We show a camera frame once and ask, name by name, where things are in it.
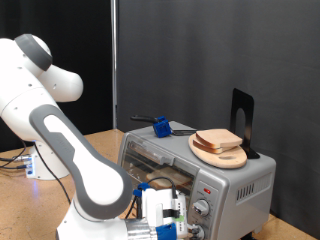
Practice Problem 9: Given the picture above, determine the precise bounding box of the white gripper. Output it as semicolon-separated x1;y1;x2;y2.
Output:
141;187;198;240

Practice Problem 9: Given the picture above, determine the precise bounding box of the silver oven knob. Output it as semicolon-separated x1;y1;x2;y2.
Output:
193;199;211;218
191;223;207;240

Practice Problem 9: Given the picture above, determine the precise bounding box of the metal spatula with blue block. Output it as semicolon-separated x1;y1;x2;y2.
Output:
130;114;198;139

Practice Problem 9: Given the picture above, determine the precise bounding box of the silver toaster oven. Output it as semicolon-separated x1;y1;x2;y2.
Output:
116;120;277;240

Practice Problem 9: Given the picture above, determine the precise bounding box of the round wooden cutting board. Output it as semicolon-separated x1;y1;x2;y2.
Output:
187;133;248;170

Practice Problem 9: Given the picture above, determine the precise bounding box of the black metal bookend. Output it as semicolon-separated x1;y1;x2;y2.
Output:
229;87;261;160

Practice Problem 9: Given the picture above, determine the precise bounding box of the vertical metal pole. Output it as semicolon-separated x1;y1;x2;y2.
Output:
110;0;119;130

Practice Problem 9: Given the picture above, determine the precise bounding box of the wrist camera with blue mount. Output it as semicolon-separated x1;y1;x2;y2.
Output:
155;199;187;240

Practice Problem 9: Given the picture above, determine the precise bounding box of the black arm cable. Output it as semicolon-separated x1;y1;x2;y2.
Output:
33;143;178;205

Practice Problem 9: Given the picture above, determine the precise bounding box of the black base cable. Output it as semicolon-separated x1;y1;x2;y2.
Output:
0;153;33;163
0;163;29;171

